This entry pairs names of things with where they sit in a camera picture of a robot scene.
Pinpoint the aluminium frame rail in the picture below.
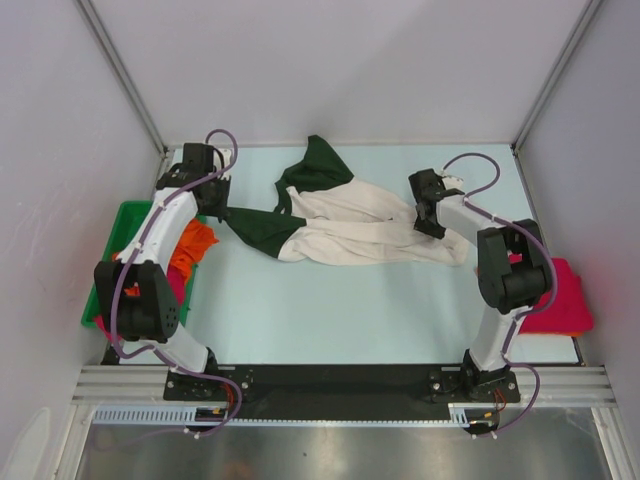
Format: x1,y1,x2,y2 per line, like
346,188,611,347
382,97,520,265
71,365,616,407

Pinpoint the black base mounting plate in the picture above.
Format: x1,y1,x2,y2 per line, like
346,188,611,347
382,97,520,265
163,363,522,421

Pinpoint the white and green t-shirt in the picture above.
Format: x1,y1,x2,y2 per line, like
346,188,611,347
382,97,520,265
226,135,469,266

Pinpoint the right aluminium corner post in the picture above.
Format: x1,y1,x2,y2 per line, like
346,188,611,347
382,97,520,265
510,0,606,151

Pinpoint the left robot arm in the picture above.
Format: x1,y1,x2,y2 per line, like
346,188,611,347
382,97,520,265
94,142,238,400

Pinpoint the left aluminium corner post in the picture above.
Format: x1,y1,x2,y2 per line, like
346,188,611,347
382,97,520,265
73,0,168,157

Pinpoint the aluminium corner post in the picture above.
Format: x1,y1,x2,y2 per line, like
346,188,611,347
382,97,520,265
73,0,168,157
510,0,606,151

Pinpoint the pink t-shirt in bin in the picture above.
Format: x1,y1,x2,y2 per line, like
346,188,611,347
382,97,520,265
83,260,189,342

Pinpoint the folded orange t-shirt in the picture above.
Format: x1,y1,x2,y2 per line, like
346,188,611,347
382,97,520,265
474,267,586,338

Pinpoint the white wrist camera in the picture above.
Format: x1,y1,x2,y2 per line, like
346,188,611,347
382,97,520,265
213,147,233,180
435,170,464,195

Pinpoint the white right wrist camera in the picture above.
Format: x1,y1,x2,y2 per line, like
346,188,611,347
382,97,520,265
435,170,464,195

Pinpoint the slotted cable duct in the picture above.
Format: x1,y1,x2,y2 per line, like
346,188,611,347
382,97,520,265
93,404,497,427

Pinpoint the orange t-shirt in bin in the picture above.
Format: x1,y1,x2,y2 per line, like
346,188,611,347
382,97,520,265
111,219,221,299

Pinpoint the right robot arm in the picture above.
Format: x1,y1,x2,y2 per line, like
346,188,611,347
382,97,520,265
408,169,556,401

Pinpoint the folded pink t-shirt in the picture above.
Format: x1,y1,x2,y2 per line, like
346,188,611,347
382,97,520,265
507,254,596,336

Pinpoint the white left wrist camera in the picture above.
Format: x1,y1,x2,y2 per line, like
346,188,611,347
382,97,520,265
213,147,233,180

